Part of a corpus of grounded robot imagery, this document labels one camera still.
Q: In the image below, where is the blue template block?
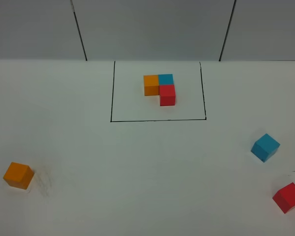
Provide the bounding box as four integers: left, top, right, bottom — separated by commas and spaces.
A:
158, 74, 174, 85

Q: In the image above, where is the red template block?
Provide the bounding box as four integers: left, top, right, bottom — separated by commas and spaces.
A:
159, 85, 176, 106

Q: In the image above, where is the orange template block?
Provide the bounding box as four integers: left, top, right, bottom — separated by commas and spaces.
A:
144, 75, 159, 96

